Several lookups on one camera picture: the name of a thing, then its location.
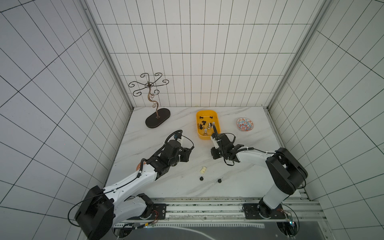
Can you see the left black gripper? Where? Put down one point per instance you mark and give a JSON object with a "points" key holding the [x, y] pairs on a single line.
{"points": [[185, 155]]}

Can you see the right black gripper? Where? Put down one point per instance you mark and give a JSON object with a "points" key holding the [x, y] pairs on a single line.
{"points": [[217, 141]]}

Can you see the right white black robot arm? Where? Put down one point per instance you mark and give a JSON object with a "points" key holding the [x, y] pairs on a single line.
{"points": [[287, 173]]}

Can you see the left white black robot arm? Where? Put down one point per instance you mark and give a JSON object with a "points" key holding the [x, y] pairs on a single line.
{"points": [[103, 208]]}

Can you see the yellow plastic storage box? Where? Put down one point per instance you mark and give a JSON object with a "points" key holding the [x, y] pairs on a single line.
{"points": [[209, 119]]}

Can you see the red blue patterned bowl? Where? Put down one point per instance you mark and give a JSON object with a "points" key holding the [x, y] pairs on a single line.
{"points": [[244, 124]]}

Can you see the orange white patterned plate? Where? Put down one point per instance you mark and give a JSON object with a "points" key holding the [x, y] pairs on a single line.
{"points": [[138, 166]]}

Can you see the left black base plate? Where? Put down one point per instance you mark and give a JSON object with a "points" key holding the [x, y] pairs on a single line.
{"points": [[158, 211]]}

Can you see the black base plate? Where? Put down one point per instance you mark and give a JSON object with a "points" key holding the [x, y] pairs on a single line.
{"points": [[257, 212], [158, 211]]}

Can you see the aluminium mounting rail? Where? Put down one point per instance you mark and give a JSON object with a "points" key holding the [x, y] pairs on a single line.
{"points": [[230, 211]]}

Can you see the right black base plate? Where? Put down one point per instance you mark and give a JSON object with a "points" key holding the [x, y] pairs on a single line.
{"points": [[257, 212]]}

